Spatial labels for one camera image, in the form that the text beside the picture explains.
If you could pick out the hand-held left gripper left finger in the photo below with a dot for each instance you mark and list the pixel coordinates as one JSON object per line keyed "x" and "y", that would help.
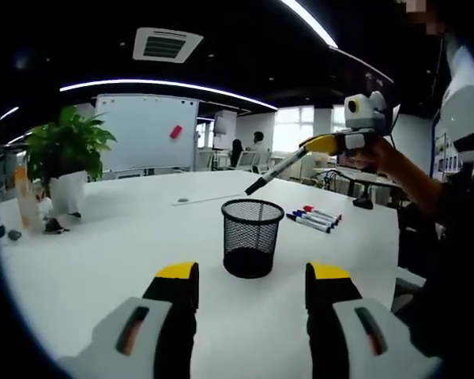
{"x": 146, "y": 339}

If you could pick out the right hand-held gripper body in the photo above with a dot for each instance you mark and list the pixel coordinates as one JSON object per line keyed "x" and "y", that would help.
{"x": 365, "y": 112}

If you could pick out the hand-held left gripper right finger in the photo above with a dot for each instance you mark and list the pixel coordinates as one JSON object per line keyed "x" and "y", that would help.
{"x": 351, "y": 339}

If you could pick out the black mesh pen holder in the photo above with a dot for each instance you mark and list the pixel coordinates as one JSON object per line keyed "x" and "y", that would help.
{"x": 249, "y": 245}

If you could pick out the white whiteboard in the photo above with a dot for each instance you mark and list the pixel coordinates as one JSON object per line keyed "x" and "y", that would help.
{"x": 142, "y": 130}

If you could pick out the red whiteboard eraser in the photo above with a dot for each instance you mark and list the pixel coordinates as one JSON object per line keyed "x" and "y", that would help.
{"x": 175, "y": 131}

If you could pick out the person's right hand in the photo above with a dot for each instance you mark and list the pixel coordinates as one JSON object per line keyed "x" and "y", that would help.
{"x": 379, "y": 156}

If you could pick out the bright window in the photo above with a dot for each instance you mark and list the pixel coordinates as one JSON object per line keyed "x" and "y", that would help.
{"x": 294, "y": 128}

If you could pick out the white office chair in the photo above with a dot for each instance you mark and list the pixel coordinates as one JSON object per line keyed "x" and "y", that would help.
{"x": 264, "y": 160}
{"x": 248, "y": 159}

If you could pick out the black stand base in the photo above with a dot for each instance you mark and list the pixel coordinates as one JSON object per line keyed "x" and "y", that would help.
{"x": 363, "y": 203}

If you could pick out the ceiling light strip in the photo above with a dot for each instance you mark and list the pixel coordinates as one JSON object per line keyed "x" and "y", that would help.
{"x": 150, "y": 81}
{"x": 312, "y": 23}
{"x": 8, "y": 113}

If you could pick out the white chest-worn device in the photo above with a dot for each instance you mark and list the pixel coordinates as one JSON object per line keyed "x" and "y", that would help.
{"x": 470, "y": 110}

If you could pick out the small black object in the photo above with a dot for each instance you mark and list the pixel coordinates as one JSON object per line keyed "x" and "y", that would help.
{"x": 56, "y": 226}
{"x": 75, "y": 215}

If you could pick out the dark grey small case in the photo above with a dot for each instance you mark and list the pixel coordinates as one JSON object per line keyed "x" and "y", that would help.
{"x": 1, "y": 231}
{"x": 14, "y": 235}

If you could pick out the small clear container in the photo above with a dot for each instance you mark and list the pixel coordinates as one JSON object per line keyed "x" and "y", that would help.
{"x": 42, "y": 205}

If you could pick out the orange and white bottle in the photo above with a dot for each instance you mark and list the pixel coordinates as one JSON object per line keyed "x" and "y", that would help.
{"x": 28, "y": 201}

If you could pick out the ceiling air conditioner vent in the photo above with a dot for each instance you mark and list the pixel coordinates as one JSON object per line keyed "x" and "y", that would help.
{"x": 166, "y": 45}

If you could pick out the potted green plant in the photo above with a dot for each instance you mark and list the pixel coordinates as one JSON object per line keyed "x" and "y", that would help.
{"x": 67, "y": 146}

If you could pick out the wall poster with pictures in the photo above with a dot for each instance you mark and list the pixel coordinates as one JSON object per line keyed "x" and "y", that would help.
{"x": 444, "y": 154}

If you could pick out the grey wall monitor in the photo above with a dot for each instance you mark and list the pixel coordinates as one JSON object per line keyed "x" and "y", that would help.
{"x": 220, "y": 125}

